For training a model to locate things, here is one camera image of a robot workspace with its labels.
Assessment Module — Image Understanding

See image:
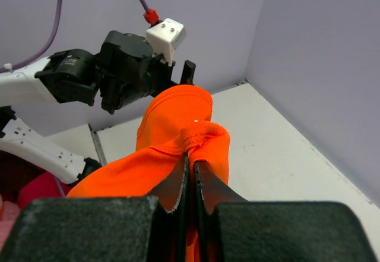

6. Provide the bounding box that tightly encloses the crimson red t shirt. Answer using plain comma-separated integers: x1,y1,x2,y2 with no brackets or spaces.
16,172,72,209

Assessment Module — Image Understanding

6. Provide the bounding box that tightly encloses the pink t shirt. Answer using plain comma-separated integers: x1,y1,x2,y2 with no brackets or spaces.
1,201,20,246

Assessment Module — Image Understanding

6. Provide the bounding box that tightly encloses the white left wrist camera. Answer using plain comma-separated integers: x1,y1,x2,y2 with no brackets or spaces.
145,18,186,67

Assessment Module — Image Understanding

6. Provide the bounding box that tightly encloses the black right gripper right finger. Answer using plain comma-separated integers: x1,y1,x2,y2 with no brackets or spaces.
195,162,376,261

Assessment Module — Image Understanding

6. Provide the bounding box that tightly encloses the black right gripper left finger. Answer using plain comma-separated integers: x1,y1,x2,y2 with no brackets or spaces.
1,155,189,261

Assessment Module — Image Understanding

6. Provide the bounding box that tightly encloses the orange t shirt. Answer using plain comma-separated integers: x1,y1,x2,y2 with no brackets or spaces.
66,84,232,262

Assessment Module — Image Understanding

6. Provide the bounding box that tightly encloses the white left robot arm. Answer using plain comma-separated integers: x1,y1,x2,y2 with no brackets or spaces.
1,20,186,185

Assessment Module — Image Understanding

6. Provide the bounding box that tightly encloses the dark maroon t shirt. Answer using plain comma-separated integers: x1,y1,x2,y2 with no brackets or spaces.
1,151,44,203

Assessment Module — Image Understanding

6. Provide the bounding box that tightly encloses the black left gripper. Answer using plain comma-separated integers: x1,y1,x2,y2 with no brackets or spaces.
96,30,196,114

